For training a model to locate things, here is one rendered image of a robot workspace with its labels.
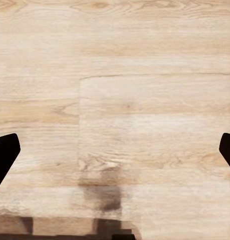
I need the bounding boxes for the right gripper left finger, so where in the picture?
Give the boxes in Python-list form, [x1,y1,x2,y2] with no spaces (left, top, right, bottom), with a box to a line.
[0,133,21,184]

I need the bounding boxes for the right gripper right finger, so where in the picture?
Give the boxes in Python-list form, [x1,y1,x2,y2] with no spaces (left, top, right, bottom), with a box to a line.
[219,133,230,166]

